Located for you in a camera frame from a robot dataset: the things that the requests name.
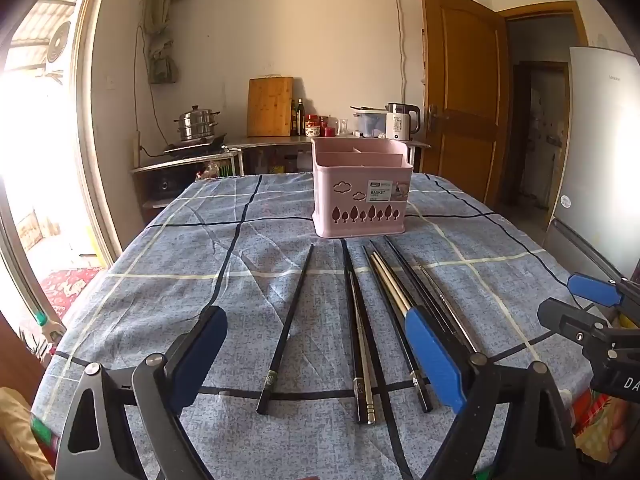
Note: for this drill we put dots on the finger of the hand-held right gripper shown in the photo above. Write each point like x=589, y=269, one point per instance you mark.
x=592, y=287
x=565, y=320

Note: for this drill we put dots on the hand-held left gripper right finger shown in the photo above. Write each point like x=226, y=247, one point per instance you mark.
x=435, y=355

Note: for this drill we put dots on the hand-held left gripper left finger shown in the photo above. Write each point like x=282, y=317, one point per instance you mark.
x=200, y=350

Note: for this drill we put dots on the silver metal chopstick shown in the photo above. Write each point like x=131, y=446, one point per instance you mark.
x=446, y=305

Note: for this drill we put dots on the beige chopstick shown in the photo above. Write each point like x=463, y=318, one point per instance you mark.
x=397, y=282
x=388, y=280

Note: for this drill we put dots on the pink plastic utensil basket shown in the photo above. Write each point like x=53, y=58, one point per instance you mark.
x=350, y=195

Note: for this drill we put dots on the blue plaid tablecloth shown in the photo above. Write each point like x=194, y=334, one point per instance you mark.
x=150, y=285

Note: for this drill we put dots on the silver refrigerator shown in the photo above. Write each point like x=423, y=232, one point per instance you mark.
x=595, y=160

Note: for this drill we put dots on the red patterned rug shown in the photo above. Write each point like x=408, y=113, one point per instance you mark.
x=70, y=290

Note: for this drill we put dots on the white green mop head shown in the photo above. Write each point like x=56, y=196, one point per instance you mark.
x=47, y=327

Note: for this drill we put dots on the black small appliance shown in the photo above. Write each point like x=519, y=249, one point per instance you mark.
x=162, y=187

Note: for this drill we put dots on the white side rack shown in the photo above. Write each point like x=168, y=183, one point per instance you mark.
x=165, y=165

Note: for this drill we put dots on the black induction cooker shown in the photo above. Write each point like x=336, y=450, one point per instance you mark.
x=195, y=146

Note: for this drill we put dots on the beige power strip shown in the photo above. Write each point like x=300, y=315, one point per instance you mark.
x=137, y=150

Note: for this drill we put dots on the steel kitchen table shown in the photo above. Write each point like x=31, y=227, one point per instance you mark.
x=280, y=141

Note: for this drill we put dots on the steel steamer pot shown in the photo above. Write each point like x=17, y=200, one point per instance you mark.
x=197, y=125

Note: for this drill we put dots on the white electric kettle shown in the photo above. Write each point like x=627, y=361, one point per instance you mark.
x=397, y=125

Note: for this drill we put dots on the clear plastic container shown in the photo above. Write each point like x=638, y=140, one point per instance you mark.
x=370, y=125

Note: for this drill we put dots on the wooden door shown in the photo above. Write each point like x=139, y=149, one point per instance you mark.
x=465, y=85

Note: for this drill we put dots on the clear glass cup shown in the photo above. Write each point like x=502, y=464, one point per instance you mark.
x=343, y=127

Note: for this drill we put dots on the dark oil bottle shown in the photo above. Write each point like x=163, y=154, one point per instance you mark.
x=300, y=120

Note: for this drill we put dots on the red lidded jar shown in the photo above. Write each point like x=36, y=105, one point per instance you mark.
x=312, y=125

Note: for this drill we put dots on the wooden cutting board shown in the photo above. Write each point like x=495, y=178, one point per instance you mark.
x=270, y=107

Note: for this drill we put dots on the beige wrapped pipe bundle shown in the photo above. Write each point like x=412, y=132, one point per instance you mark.
x=160, y=50

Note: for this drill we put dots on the outdoor air conditioner unit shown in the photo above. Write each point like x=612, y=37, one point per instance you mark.
x=57, y=42

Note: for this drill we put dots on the white window frame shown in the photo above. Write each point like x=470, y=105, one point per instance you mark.
x=95, y=110

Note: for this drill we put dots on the wooden door frame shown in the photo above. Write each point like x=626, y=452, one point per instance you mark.
x=545, y=9

